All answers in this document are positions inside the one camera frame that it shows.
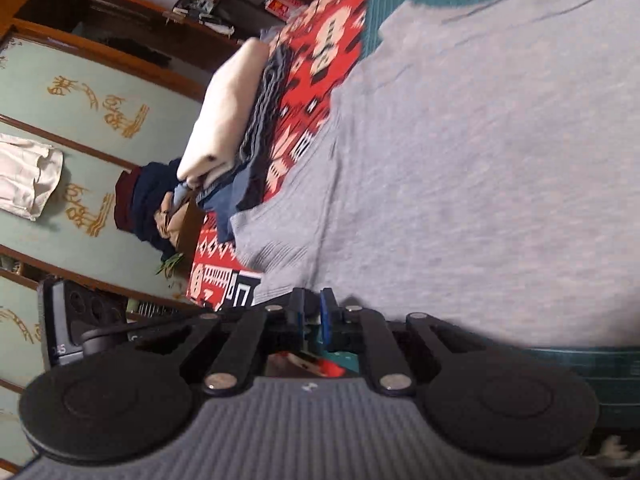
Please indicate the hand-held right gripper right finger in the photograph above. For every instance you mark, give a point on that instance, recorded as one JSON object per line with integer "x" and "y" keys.
{"x": 327, "y": 320}

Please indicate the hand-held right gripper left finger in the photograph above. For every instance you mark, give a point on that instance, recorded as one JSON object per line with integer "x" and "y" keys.
{"x": 300, "y": 317}

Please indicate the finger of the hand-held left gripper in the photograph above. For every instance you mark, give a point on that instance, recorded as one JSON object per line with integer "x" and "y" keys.
{"x": 135, "y": 332}

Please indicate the grey polo shirt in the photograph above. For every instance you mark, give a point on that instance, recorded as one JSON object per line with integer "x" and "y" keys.
{"x": 450, "y": 185}

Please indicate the pile of dark clothes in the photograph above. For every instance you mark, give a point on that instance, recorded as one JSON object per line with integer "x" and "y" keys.
{"x": 145, "y": 200}

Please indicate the blue folded jeans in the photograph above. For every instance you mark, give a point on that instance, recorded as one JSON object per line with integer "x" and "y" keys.
{"x": 220, "y": 205}

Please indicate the white cloth on wardrobe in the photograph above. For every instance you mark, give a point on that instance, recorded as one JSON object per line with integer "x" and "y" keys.
{"x": 25, "y": 175}

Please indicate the dark grey folded knit garment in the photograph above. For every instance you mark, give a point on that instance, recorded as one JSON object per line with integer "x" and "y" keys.
{"x": 265, "y": 100}

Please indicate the red patterned blanket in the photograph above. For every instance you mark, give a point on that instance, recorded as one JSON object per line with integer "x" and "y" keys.
{"x": 320, "y": 50}

